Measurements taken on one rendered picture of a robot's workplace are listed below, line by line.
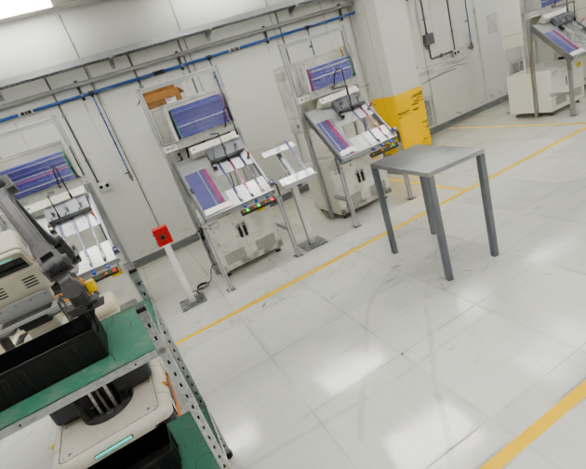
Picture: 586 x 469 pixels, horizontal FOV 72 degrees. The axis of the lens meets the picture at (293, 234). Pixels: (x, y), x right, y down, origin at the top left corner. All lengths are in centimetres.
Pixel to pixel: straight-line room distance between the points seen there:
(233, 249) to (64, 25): 311
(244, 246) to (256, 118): 224
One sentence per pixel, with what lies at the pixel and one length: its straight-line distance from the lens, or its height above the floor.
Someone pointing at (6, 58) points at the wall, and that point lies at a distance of 551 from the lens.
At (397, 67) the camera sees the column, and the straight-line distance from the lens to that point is 627.
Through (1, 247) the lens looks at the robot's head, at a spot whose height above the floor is 134.
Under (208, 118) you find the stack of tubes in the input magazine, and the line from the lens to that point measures 398.
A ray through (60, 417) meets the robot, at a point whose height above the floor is 35.
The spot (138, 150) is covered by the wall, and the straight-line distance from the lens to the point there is 539.
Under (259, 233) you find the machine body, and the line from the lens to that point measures 406.
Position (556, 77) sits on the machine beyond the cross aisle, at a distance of 681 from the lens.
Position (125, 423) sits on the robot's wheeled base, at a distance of 242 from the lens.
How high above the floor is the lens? 159
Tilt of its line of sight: 21 degrees down
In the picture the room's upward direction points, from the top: 19 degrees counter-clockwise
